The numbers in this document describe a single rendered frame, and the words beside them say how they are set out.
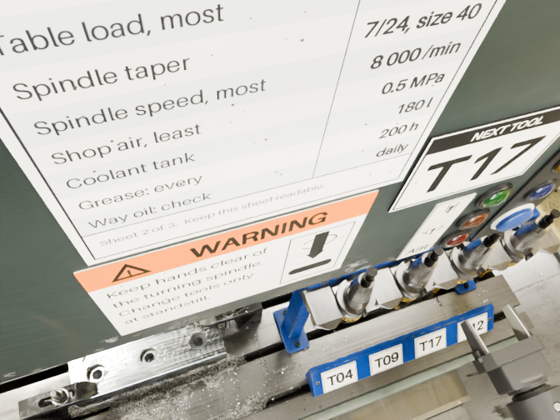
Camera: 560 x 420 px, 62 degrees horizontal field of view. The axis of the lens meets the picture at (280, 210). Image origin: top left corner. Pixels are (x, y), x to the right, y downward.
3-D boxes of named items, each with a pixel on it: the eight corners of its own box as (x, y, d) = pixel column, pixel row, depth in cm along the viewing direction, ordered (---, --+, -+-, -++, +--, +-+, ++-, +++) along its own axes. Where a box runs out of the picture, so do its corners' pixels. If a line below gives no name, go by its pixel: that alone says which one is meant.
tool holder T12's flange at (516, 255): (522, 230, 87) (529, 223, 85) (537, 259, 84) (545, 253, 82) (492, 235, 86) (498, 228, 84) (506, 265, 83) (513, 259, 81)
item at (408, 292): (418, 262, 82) (423, 256, 80) (433, 293, 79) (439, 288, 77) (387, 270, 81) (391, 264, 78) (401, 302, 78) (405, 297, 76)
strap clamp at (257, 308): (261, 322, 104) (264, 301, 91) (203, 341, 101) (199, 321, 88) (256, 308, 106) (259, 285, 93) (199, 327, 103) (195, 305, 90)
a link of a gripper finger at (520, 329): (499, 309, 83) (519, 342, 80) (508, 303, 80) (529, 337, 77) (507, 307, 83) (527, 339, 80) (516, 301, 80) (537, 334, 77)
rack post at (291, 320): (310, 347, 103) (336, 303, 77) (287, 354, 101) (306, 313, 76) (294, 305, 107) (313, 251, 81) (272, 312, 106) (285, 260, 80)
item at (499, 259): (514, 267, 82) (517, 264, 82) (490, 275, 81) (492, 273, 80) (493, 232, 85) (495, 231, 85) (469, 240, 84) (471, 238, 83)
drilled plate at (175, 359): (226, 357, 96) (226, 352, 92) (81, 407, 89) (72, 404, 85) (197, 260, 106) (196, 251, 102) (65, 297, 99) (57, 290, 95)
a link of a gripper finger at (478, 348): (470, 317, 78) (489, 353, 75) (462, 323, 81) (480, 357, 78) (462, 320, 78) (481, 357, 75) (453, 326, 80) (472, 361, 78)
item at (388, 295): (407, 303, 77) (407, 302, 76) (378, 313, 76) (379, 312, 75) (387, 267, 80) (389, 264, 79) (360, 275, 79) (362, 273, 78)
